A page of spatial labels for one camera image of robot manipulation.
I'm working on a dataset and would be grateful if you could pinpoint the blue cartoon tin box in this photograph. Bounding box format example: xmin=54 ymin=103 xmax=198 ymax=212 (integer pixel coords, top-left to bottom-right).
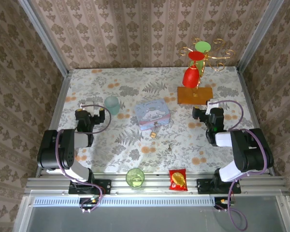
xmin=134 ymin=98 xmax=171 ymax=131

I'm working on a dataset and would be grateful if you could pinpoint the frosted teal plastic cup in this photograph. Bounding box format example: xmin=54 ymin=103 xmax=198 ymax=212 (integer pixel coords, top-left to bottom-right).
xmin=104 ymin=96 xmax=120 ymax=116

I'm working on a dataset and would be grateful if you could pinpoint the red wine glass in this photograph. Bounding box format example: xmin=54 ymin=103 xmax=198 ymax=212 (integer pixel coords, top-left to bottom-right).
xmin=182 ymin=50 xmax=206 ymax=88

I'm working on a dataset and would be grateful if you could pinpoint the floral tablecloth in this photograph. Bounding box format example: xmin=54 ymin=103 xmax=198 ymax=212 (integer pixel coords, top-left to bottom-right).
xmin=50 ymin=67 xmax=269 ymax=174

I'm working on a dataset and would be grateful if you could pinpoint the green wine glass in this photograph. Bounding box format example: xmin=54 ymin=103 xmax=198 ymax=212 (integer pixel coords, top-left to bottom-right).
xmin=189 ymin=41 xmax=212 ymax=71

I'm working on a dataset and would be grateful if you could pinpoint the red snack packet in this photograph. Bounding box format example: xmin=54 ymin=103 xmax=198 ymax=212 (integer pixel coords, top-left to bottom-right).
xmin=168 ymin=169 xmax=189 ymax=192

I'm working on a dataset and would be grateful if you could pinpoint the green translucent cup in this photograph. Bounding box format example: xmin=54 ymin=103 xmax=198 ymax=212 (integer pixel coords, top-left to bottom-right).
xmin=125 ymin=168 xmax=145 ymax=190

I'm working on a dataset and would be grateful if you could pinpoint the black connector board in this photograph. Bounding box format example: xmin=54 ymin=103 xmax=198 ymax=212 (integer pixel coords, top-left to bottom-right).
xmin=79 ymin=197 xmax=100 ymax=211
xmin=214 ymin=197 xmax=235 ymax=210

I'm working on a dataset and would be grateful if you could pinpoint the grey panel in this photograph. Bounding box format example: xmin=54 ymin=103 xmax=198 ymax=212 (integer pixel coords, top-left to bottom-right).
xmin=13 ymin=195 xmax=290 ymax=232

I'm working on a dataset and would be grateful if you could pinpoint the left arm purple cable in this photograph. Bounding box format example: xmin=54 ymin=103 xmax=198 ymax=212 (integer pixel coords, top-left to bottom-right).
xmin=55 ymin=105 xmax=112 ymax=214

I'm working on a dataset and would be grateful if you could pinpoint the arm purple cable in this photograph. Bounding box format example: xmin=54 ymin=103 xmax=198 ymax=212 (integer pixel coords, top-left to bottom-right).
xmin=216 ymin=99 xmax=269 ymax=232
xmin=55 ymin=105 xmax=112 ymax=214

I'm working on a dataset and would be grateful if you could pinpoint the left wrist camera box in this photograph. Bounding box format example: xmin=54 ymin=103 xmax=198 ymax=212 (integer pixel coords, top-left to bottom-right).
xmin=80 ymin=101 xmax=95 ymax=116

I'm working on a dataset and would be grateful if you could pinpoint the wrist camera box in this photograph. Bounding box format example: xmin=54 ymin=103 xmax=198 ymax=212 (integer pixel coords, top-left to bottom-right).
xmin=80 ymin=101 xmax=95 ymax=116
xmin=206 ymin=98 xmax=220 ymax=115

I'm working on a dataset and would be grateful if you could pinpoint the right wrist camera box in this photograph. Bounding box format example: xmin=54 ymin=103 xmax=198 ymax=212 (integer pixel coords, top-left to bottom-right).
xmin=206 ymin=98 xmax=220 ymax=115

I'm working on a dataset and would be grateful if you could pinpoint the gold wire rack wooden base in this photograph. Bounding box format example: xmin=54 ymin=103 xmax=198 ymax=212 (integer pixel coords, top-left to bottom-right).
xmin=177 ymin=37 xmax=235 ymax=106

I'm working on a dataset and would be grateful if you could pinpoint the aluminium table side rail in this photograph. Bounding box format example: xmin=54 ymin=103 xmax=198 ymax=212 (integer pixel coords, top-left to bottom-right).
xmin=236 ymin=67 xmax=276 ymax=176
xmin=36 ymin=71 xmax=73 ymax=176

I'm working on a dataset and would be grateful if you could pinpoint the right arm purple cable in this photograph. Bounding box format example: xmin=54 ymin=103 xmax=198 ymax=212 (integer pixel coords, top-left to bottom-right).
xmin=216 ymin=99 xmax=269 ymax=232

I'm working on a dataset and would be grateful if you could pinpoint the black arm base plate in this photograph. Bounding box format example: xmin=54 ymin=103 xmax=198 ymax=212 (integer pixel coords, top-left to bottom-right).
xmin=69 ymin=179 xmax=112 ymax=195
xmin=197 ymin=177 xmax=242 ymax=195

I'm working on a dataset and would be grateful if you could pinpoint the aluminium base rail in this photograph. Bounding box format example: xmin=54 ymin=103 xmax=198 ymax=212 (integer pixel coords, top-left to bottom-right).
xmin=24 ymin=173 xmax=290 ymax=197

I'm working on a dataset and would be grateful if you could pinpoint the aluminium frame post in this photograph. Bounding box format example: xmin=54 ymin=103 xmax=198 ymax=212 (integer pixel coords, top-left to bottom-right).
xmin=236 ymin=0 xmax=285 ymax=72
xmin=16 ymin=0 xmax=71 ymax=77

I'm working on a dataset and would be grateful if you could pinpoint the white slotted cable duct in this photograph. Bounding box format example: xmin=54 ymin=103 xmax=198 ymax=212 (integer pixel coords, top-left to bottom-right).
xmin=32 ymin=197 xmax=217 ymax=207

